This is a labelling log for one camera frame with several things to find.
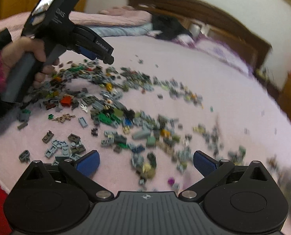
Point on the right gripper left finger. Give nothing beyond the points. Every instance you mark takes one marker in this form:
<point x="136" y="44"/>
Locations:
<point x="80" y="172"/>

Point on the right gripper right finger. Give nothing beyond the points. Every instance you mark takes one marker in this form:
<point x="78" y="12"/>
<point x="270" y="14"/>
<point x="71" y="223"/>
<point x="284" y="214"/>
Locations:
<point x="214" y="174"/>

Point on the red slope lego brick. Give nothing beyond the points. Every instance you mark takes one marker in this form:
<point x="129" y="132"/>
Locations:
<point x="66" y="101"/>

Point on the pink checked quilt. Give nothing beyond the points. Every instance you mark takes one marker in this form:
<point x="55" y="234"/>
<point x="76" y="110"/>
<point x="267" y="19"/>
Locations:
<point x="128" y="17"/>

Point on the purple round lego piece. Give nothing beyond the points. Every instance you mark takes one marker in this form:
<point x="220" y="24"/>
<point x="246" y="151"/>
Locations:
<point x="171" y="181"/>

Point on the light blue floral blanket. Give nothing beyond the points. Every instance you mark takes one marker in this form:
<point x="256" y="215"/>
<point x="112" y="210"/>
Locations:
<point x="116" y="31"/>

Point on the pink bed sheet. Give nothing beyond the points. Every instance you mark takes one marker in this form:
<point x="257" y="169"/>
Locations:
<point x="243" y="111"/>

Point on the purple floral pillow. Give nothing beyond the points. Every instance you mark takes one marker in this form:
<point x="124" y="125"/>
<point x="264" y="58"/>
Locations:
<point x="215" y="49"/>

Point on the black garment on bed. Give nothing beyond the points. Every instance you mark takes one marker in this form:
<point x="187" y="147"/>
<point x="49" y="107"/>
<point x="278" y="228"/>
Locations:
<point x="169" y="26"/>

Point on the dark wooden headboard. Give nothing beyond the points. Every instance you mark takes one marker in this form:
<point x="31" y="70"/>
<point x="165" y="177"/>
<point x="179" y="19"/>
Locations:
<point x="187" y="10"/>

